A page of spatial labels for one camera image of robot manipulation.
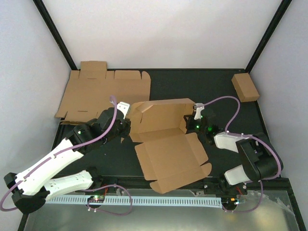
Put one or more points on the black frame post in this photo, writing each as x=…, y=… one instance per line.
x=55, y=33
x=281, y=10

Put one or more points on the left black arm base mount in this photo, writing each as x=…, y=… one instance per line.
x=99, y=186

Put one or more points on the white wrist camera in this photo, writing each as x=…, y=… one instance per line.
x=198, y=108
x=124, y=108

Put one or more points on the right black frame post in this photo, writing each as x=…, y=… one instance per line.
x=281, y=10

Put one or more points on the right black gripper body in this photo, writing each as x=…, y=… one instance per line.
x=190, y=126

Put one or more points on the left black frame post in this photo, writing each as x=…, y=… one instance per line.
x=55, y=33

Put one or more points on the stack of flat cardboard blanks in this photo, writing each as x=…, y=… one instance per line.
x=88, y=91

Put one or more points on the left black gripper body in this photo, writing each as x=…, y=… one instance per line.
x=125, y=133

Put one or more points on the white slotted cable duct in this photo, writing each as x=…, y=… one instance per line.
x=211, y=202

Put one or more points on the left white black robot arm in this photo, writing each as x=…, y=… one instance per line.
x=33, y=187

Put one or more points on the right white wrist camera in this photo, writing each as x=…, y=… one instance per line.
x=198, y=108

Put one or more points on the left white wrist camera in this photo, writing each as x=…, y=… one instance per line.
x=124, y=108

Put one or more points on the metal front plate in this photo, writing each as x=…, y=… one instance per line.
x=273, y=214

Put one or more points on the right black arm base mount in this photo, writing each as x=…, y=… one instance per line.
x=220, y=186

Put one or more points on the black aluminium rail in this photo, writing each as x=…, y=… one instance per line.
x=165, y=185

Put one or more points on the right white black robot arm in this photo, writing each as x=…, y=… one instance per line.
x=259, y=160

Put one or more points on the folded small cardboard box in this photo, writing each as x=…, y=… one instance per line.
x=245, y=88

